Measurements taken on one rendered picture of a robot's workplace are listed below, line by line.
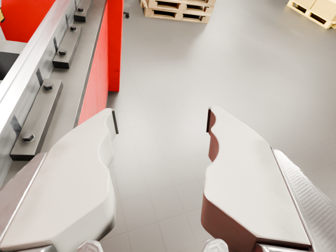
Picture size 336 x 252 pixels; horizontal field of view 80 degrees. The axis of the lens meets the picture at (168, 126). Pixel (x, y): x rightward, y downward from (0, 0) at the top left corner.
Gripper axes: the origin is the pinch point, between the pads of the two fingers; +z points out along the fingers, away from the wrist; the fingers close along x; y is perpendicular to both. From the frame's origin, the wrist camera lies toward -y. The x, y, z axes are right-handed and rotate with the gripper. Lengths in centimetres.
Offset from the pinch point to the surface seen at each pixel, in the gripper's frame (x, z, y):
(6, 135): -38, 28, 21
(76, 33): -40, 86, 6
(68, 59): -38, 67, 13
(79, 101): -30, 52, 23
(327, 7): 391, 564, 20
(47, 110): -36, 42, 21
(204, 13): 64, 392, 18
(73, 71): -36, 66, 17
